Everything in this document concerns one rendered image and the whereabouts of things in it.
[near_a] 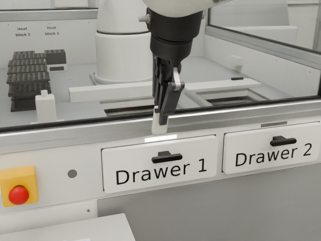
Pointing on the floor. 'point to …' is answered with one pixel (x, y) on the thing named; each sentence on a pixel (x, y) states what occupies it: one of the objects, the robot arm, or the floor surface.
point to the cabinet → (203, 209)
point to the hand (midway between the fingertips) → (160, 120)
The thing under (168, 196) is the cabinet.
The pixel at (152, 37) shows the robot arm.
